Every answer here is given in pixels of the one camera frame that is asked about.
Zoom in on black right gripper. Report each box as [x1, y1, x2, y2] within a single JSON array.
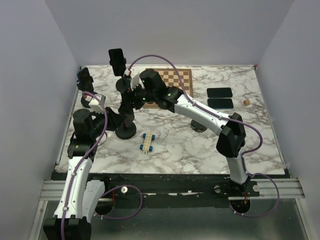
[[119, 79, 157, 115]]

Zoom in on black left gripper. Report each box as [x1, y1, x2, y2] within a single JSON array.
[[89, 106, 126, 138]]

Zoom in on black stand for pink phone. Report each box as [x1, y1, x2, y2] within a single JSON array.
[[115, 120, 137, 140]]

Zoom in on black stand with blue phone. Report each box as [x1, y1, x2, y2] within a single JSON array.
[[77, 75, 97, 108]]

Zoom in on blue phone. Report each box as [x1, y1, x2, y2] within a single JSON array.
[[76, 67, 94, 93]]

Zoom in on black phone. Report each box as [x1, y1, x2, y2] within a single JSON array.
[[108, 48, 127, 77], [206, 87, 233, 99]]

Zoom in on teal phone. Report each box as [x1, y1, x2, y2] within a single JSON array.
[[207, 98, 234, 110]]

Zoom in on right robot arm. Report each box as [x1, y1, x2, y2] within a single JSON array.
[[116, 69, 248, 196]]

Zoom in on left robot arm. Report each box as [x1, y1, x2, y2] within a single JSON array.
[[43, 107, 137, 240]]

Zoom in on black round phone stand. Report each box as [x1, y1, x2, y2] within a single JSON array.
[[115, 74, 130, 93]]

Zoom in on black phone on stand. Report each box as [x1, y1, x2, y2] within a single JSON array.
[[108, 48, 127, 77]]

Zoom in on wooden chessboard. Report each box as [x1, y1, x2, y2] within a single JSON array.
[[147, 68, 193, 113]]

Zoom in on blue white toy block car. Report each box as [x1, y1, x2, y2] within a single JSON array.
[[139, 132, 156, 154]]

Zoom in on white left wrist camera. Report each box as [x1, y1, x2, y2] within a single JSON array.
[[85, 94, 106, 113]]

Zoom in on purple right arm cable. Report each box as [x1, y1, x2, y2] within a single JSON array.
[[127, 54, 280, 218]]

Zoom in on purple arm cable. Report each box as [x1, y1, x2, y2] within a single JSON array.
[[61, 91, 145, 240], [127, 54, 280, 218]]

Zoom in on black mounting rail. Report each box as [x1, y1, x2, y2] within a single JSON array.
[[51, 172, 261, 208]]

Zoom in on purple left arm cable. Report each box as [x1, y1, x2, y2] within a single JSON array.
[[61, 91, 145, 240]]

